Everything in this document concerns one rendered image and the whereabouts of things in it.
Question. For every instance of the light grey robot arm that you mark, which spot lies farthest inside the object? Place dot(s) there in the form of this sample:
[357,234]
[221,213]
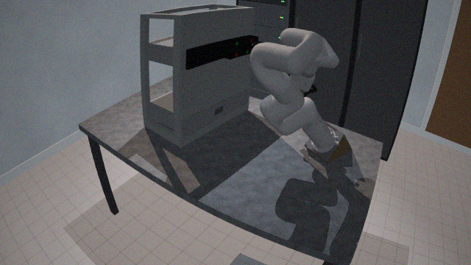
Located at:
[286,99]

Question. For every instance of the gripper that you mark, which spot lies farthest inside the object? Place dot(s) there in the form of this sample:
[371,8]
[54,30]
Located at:
[304,83]

